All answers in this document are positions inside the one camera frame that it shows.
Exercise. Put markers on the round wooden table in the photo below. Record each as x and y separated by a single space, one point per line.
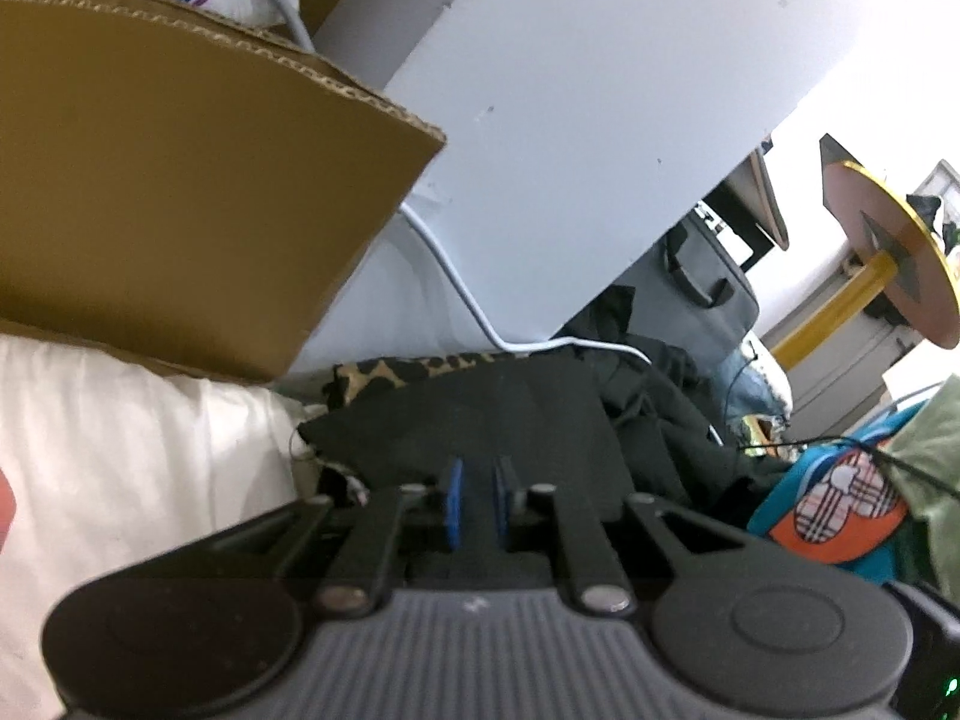
870 202

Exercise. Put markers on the black knit sweater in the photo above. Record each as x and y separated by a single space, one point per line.
487 412

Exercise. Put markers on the grey suitcase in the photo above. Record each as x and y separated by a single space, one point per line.
720 315

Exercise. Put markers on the light green cloth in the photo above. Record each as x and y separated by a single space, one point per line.
937 450

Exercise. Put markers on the pale denim garment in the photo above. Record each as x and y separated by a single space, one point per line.
750 382

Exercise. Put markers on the leopard print cloth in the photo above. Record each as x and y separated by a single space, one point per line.
390 373

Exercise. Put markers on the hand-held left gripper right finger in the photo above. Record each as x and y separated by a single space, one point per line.
501 499

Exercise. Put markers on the cardboard box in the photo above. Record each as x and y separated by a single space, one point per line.
187 180

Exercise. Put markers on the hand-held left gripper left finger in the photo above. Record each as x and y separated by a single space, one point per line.
452 499

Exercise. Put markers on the crumpled black garment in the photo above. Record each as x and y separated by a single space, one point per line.
675 450

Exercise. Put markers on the small wooden desk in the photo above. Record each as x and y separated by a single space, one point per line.
772 202

